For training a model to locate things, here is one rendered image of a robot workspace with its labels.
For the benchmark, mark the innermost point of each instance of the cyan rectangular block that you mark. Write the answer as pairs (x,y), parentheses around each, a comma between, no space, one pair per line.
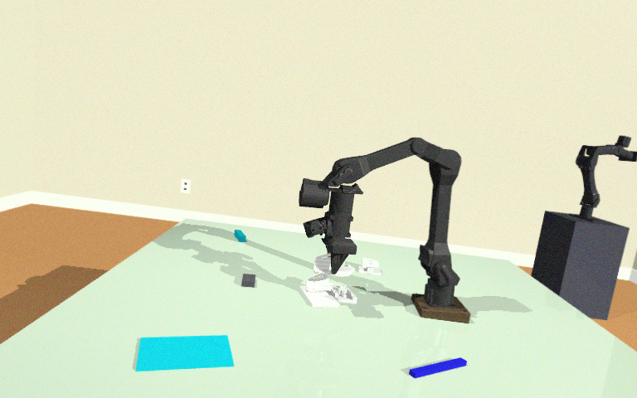
(240,236)

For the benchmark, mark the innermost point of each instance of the blue flat bar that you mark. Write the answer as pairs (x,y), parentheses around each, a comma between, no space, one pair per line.
(438,367)

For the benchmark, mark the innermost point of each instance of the cyan flat rectangular plate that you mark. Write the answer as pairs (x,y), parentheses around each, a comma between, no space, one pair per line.
(183,352)

